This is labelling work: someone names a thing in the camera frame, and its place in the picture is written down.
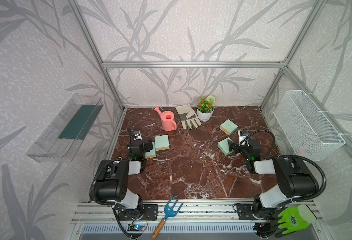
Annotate pink watering can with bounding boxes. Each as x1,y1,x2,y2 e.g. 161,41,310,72
154,107,177,132

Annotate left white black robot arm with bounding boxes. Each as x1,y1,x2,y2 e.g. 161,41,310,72
89,139,154,215

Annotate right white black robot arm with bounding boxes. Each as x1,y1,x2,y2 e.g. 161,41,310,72
227,140,327,215

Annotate mint drawer jewelry box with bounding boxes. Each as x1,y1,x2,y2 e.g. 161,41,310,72
155,135,170,151

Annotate small circuit board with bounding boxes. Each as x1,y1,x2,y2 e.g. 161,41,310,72
128,223,147,232

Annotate blue garden fork wooden handle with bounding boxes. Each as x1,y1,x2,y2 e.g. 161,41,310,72
151,196,183,240

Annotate white wire mesh basket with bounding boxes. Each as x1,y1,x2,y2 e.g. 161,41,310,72
274,90,346,162

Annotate grey work gloves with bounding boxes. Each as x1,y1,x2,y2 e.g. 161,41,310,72
176,104,201,130

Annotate potted plant white pot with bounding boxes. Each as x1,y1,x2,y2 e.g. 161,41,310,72
197,95,215,122

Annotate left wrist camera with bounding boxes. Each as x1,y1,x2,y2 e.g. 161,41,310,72
131,131,143,141

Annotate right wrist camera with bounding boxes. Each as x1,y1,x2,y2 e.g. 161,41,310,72
238,130,248,143

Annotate green black garden glove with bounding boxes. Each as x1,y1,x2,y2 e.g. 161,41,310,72
270,205,317,238

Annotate clear plastic wall shelf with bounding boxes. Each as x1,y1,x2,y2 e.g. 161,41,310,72
27,94,104,163

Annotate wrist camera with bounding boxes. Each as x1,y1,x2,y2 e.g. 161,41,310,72
238,130,248,143
131,131,143,141

